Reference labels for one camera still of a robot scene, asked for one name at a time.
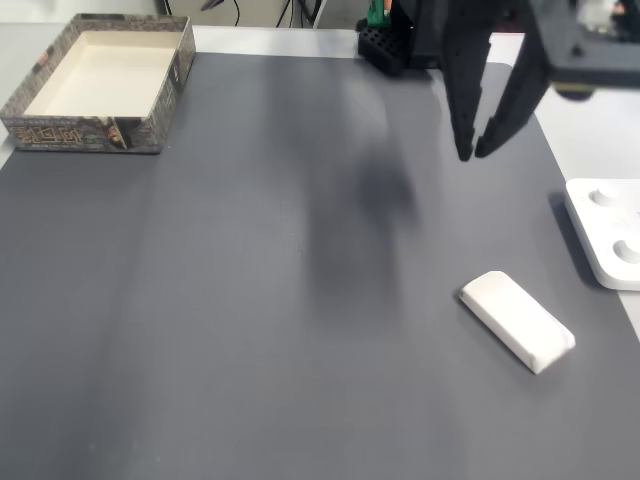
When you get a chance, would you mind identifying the white block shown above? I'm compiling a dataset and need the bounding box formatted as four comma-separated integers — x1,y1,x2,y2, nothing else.
458,270,576,375

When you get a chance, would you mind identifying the bark-patterned cardboard box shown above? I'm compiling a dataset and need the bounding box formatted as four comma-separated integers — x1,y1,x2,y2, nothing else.
0,13,197,155

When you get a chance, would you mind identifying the green clamp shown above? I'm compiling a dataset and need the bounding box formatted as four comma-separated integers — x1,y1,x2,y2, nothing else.
366,0,394,26

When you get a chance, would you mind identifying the white tray with round recesses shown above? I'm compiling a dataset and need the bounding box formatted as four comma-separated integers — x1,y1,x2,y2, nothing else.
564,178,640,291

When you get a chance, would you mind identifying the grey table mat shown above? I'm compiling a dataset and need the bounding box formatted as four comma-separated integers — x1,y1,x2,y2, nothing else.
0,49,640,480

